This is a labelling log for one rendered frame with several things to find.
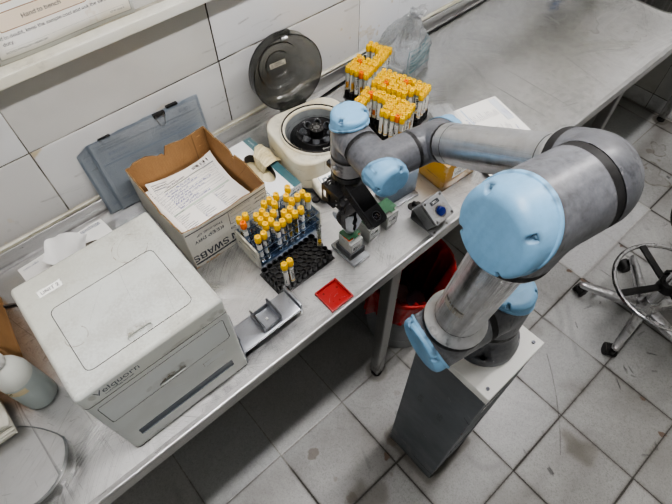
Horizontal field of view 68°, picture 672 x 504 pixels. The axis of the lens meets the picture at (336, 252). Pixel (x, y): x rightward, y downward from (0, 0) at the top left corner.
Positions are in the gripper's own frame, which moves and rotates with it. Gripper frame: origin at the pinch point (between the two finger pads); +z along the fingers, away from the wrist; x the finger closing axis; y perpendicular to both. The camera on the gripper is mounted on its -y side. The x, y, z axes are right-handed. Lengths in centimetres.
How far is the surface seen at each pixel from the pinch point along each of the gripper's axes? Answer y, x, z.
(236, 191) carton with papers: 32.7, 12.4, 3.7
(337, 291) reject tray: -5.9, 10.4, 9.7
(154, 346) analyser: -6, 51, -20
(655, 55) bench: -9, -138, 10
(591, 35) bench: 13, -132, 10
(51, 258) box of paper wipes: 43, 59, 1
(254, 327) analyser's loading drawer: -2.0, 32.2, 5.9
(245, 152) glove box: 42.4, 2.3, 3.0
